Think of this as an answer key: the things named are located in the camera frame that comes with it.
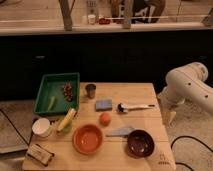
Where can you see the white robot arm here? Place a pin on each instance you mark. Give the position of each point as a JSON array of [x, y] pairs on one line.
[[186, 82]]

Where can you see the yellow corn cob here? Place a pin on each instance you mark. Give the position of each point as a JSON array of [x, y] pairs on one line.
[[66, 120]]

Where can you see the white cup on shelf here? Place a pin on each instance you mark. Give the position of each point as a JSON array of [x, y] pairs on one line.
[[91, 19]]

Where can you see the green pepper in tray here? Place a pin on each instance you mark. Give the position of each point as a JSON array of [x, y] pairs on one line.
[[51, 103]]

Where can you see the red object on shelf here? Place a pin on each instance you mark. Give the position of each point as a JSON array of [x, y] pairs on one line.
[[104, 21]]

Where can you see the dark purple bowl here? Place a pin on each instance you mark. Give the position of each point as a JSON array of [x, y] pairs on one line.
[[140, 143]]

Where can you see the blue sponge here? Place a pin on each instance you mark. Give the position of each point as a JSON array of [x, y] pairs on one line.
[[102, 105]]

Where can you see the red grape bunch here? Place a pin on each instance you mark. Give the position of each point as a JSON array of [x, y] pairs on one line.
[[67, 92]]

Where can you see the orange fruit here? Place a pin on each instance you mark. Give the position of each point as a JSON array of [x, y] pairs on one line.
[[105, 119]]

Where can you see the red orange bowl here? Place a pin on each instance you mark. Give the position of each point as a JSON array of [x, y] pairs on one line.
[[87, 139]]

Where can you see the grey blue cloth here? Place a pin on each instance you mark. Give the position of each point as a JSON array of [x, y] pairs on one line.
[[120, 132]]

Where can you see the green plastic tray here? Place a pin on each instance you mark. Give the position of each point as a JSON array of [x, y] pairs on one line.
[[52, 85]]

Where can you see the dark metal cup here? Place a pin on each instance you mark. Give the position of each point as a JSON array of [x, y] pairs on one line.
[[90, 90]]

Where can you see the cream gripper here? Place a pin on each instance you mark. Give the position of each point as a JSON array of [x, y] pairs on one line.
[[168, 114]]

